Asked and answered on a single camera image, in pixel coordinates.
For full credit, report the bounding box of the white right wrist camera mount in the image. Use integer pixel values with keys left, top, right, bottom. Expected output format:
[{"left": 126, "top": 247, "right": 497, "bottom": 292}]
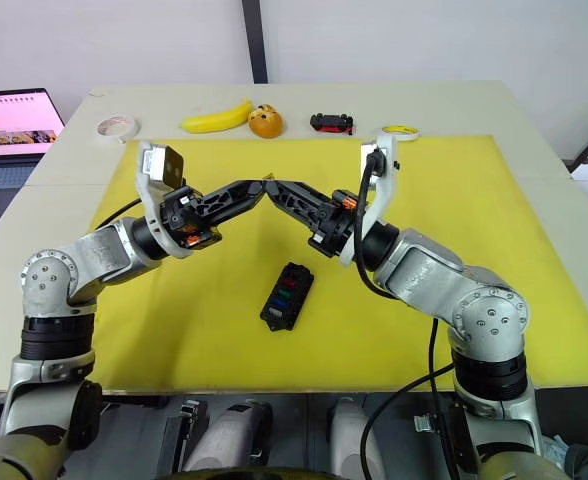
[{"left": 337, "top": 133, "right": 402, "bottom": 267}]

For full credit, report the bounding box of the open laptop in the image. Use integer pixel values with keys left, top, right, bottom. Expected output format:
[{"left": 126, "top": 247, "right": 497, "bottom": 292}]
[{"left": 0, "top": 88, "right": 67, "bottom": 219}]

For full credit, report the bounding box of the white tape roll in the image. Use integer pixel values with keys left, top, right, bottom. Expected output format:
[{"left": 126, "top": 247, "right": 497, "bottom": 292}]
[{"left": 96, "top": 114, "right": 142, "bottom": 144}]

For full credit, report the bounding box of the yellow tape roll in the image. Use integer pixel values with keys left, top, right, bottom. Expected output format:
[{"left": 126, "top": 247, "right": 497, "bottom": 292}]
[{"left": 379, "top": 124, "right": 421, "bottom": 144}]

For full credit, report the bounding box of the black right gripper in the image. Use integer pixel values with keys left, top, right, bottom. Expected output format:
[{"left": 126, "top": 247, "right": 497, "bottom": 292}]
[{"left": 267, "top": 179, "right": 371, "bottom": 260}]

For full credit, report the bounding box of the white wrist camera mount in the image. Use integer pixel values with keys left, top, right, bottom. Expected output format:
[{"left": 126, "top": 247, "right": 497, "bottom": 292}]
[
  {"left": 136, "top": 140, "right": 196, "bottom": 259},
  {"left": 337, "top": 133, "right": 402, "bottom": 267}
]

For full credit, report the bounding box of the red black toy car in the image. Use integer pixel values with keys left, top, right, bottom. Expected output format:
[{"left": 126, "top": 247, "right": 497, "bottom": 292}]
[{"left": 309, "top": 112, "right": 356, "bottom": 137}]

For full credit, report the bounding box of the grey rounded robot leg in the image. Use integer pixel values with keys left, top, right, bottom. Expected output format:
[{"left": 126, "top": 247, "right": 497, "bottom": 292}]
[
  {"left": 182, "top": 399, "right": 274, "bottom": 474},
  {"left": 327, "top": 396, "right": 381, "bottom": 474}
]

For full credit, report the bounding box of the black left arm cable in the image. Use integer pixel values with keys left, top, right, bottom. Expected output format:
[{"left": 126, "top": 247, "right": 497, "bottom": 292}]
[{"left": 92, "top": 197, "right": 144, "bottom": 231}]

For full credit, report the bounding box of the yellow banana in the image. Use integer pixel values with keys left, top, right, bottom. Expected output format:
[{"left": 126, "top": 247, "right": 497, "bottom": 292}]
[{"left": 179, "top": 97, "right": 254, "bottom": 135}]

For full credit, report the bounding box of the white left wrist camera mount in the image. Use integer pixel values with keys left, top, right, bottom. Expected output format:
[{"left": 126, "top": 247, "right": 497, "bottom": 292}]
[{"left": 136, "top": 140, "right": 196, "bottom": 259}]

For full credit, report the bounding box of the yellow table mat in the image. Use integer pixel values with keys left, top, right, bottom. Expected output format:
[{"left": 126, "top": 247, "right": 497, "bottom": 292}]
[{"left": 90, "top": 133, "right": 588, "bottom": 394}]

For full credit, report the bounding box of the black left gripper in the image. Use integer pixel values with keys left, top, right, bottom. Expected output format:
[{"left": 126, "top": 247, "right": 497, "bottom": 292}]
[{"left": 161, "top": 178, "right": 269, "bottom": 251}]

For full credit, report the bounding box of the black wall post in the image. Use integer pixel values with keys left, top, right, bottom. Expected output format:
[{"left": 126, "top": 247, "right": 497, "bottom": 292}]
[{"left": 240, "top": 0, "right": 271, "bottom": 85}]

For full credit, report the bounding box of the orange round fruit toy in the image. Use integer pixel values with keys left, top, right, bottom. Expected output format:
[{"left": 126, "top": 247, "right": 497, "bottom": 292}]
[{"left": 247, "top": 103, "right": 284, "bottom": 140}]

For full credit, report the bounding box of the black fuse box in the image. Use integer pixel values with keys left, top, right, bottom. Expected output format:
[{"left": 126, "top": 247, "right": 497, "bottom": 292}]
[{"left": 259, "top": 260, "right": 317, "bottom": 334}]

